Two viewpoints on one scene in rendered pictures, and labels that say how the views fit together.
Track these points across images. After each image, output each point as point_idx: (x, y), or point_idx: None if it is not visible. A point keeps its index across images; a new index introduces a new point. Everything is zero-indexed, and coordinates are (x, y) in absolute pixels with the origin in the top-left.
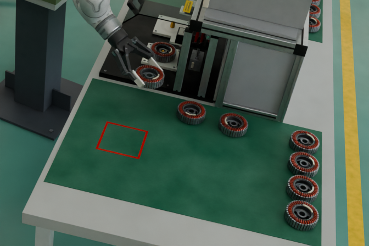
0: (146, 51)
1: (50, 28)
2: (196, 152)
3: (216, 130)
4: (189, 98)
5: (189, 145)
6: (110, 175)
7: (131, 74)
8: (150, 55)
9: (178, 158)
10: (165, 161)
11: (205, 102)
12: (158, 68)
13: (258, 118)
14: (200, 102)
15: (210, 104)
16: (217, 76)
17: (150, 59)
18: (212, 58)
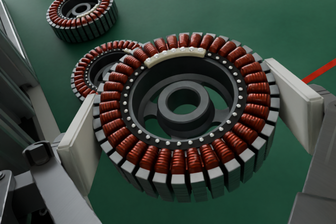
0: (17, 222)
1: None
2: (215, 4)
3: (119, 30)
4: (48, 140)
5: (212, 21)
6: None
7: (335, 98)
8: (47, 165)
9: (266, 6)
10: (303, 11)
11: (39, 105)
12: (108, 93)
13: (20, 20)
14: (48, 111)
15: (37, 94)
16: None
17: (77, 151)
18: None
